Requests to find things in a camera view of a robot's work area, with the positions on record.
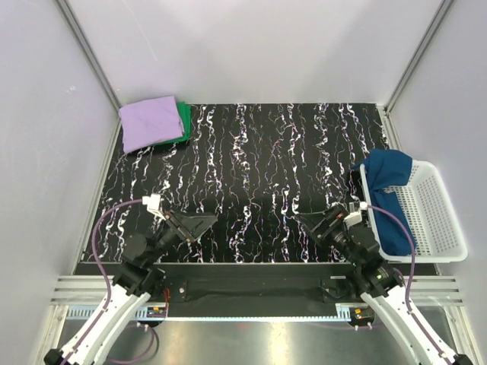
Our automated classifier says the aluminium rail frame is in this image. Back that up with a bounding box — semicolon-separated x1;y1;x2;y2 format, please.
33;262;484;365

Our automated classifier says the folded green t shirt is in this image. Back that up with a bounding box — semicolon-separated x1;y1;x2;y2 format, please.
156;102;191;145

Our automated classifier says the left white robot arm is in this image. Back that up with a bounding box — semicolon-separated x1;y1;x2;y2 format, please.
43;194;218;364

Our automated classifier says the white plastic basket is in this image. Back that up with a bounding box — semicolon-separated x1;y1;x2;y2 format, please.
359;160;469;264

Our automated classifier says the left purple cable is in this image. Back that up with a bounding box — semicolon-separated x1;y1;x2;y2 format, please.
56;198;159;362

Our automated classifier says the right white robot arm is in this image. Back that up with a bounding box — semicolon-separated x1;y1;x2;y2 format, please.
295;202;472;364

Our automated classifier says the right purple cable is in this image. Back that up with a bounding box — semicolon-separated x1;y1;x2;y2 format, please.
352;204;450;358

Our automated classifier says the purple t shirt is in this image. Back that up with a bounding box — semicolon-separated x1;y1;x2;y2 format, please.
118;96;184;154

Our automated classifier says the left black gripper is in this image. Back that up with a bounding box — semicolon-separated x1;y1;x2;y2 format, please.
145;207;217;265

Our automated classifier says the dark blue t shirt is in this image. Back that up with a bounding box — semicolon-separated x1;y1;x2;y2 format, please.
352;149;416;256

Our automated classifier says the purple cable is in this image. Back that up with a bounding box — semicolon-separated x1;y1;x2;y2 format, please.
56;198;159;362
352;204;450;358

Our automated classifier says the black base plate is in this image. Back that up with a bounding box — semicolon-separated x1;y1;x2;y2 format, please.
156;263;360;319

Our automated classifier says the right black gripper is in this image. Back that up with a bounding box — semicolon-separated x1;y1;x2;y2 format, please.
294;205;361;268

